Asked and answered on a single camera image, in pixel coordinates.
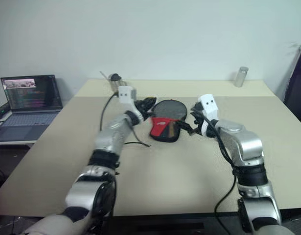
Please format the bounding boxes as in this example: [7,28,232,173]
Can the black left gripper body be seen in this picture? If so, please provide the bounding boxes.
[132,99,148,119]

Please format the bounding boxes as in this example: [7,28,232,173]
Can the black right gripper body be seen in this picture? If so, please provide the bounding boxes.
[190,102,208,136]

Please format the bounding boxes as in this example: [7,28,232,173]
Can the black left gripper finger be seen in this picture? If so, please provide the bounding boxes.
[141,97,159,106]
[141,105,156,116]

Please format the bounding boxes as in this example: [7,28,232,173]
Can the black rubber table tennis paddle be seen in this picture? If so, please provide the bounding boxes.
[155,100,188,138]

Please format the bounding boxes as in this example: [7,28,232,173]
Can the black red mesh paddle case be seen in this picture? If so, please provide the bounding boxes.
[149,98,189,143]

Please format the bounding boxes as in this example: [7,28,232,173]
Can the metal cylinder cup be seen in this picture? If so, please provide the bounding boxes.
[234,66,250,88]

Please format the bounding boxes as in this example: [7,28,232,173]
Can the open grey laptop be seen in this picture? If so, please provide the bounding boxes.
[0,74,64,143]

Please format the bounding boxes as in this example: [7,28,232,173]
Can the black handheld device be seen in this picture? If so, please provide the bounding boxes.
[0,103,12,120]

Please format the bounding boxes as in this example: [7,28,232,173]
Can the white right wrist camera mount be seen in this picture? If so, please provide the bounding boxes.
[197,94,220,136]

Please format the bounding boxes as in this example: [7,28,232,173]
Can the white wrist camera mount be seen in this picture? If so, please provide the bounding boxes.
[117,85,138,106]
[197,94,220,136]

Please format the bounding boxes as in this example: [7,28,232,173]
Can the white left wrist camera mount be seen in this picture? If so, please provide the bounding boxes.
[117,85,138,106]

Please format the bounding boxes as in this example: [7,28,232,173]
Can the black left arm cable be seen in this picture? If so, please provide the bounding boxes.
[99,93,119,132]

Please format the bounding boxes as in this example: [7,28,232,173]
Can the thin black cord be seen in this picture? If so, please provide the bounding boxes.
[124,129,151,148]

